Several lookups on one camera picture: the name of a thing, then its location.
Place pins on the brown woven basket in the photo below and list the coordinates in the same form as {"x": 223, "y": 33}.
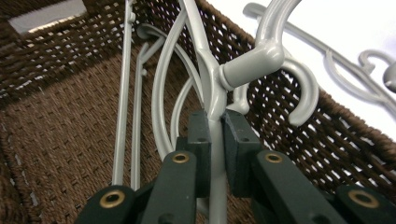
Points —
{"x": 62, "y": 124}

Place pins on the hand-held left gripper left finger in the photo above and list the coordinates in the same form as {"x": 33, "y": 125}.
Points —
{"x": 199, "y": 140}

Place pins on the grey plastic clothes hanger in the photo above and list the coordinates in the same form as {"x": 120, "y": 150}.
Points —
{"x": 390, "y": 77}
{"x": 306, "y": 90}
{"x": 214, "y": 93}

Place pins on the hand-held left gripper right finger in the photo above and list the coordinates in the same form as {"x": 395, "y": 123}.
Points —
{"x": 239, "y": 140}

